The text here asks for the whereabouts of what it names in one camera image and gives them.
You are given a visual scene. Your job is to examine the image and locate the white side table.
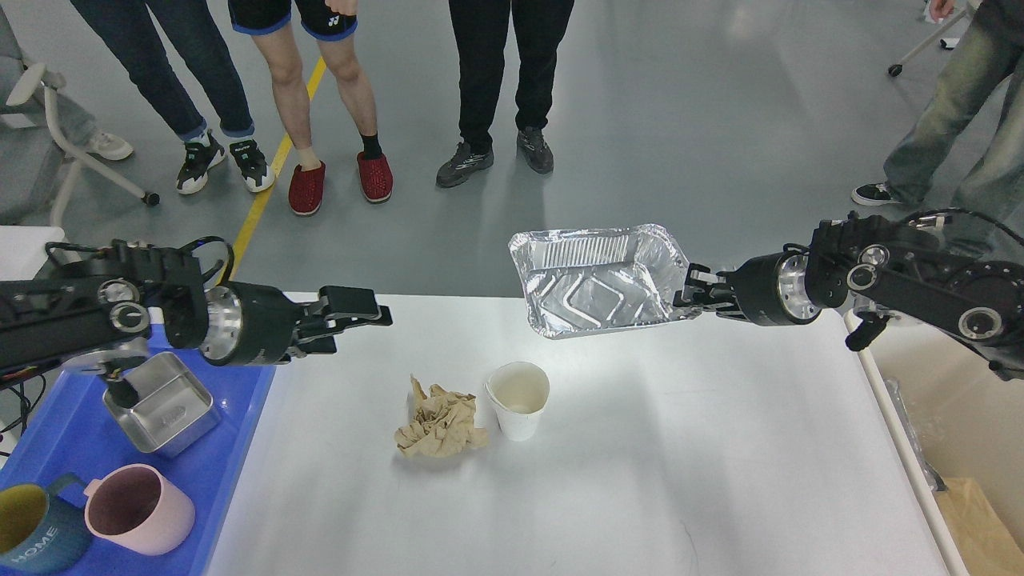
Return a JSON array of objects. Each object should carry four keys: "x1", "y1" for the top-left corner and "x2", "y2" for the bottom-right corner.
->
[{"x1": 1, "y1": 227, "x2": 67, "y2": 282}]

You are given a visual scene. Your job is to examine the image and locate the brown paper in bin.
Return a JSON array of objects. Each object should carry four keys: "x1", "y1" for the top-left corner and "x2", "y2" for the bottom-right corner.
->
[{"x1": 934, "y1": 478, "x2": 1023, "y2": 575}]

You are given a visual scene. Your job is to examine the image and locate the blue HOME mug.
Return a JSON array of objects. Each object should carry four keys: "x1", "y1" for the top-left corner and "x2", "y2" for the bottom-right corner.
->
[{"x1": 1, "y1": 474, "x2": 93, "y2": 574}]

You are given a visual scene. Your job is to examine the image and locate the person in grey jeans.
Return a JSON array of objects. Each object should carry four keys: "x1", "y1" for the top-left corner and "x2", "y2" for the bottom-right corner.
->
[{"x1": 851, "y1": 1, "x2": 1023, "y2": 220}]

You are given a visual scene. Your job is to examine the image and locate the pink mug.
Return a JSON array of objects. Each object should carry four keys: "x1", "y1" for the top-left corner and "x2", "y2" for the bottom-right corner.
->
[{"x1": 83, "y1": 463, "x2": 195, "y2": 556}]

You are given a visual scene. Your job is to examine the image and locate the white paper cup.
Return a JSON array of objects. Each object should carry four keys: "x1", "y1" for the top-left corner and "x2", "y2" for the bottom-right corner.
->
[{"x1": 484, "y1": 362, "x2": 551, "y2": 442}]

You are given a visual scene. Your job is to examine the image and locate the person in dark jeans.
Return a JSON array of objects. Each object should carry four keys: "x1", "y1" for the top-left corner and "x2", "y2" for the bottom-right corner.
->
[{"x1": 72, "y1": 1, "x2": 275, "y2": 194}]

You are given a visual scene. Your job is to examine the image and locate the person in black trousers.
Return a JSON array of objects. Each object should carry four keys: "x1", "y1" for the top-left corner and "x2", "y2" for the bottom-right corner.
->
[{"x1": 436, "y1": 0, "x2": 575, "y2": 188}]

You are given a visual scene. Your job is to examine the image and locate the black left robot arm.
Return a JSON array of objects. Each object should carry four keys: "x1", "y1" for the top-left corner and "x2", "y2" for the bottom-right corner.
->
[{"x1": 1, "y1": 236, "x2": 394, "y2": 408}]

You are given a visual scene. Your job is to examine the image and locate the person in blue shirt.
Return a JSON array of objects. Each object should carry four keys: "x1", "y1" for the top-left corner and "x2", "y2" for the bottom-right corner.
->
[{"x1": 228, "y1": 0, "x2": 394, "y2": 217}]

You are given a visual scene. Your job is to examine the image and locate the brown paper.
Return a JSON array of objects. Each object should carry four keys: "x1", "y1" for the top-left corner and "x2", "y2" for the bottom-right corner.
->
[
  {"x1": 934, "y1": 478, "x2": 1023, "y2": 575},
  {"x1": 394, "y1": 375, "x2": 490, "y2": 457}
]

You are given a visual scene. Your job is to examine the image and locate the aluminium foil tray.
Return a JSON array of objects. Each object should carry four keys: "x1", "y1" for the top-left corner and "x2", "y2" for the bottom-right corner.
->
[{"x1": 508, "y1": 223, "x2": 702, "y2": 339}]

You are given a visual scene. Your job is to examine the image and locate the beige plastic bin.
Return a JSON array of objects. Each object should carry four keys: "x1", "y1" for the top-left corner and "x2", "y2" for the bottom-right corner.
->
[{"x1": 859, "y1": 320, "x2": 1023, "y2": 575}]

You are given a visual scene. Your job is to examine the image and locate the black cables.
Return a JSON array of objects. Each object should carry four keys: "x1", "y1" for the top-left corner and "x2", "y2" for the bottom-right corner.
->
[{"x1": 0, "y1": 372, "x2": 47, "y2": 437}]

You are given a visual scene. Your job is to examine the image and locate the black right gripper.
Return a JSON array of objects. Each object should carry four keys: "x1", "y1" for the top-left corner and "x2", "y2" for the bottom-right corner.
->
[{"x1": 672, "y1": 252, "x2": 822, "y2": 326}]

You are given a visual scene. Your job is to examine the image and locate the blue plastic tray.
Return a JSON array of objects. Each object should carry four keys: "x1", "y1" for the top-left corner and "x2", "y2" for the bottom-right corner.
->
[{"x1": 1, "y1": 349, "x2": 274, "y2": 575}]

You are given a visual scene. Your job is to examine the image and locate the stainless steel rectangular container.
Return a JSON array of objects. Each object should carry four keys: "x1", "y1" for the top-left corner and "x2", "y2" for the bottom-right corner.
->
[{"x1": 102, "y1": 351, "x2": 221, "y2": 458}]

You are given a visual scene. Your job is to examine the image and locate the white rolling chair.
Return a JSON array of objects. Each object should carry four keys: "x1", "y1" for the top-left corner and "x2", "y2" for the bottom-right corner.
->
[{"x1": 886, "y1": 1, "x2": 982, "y2": 78}]

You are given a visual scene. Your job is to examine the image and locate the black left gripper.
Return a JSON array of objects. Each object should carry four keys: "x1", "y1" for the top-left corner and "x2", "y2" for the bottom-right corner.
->
[{"x1": 198, "y1": 282, "x2": 394, "y2": 366}]

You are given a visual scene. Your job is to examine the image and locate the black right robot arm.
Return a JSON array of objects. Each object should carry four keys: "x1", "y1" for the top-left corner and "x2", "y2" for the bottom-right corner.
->
[{"x1": 672, "y1": 210, "x2": 1023, "y2": 380}]

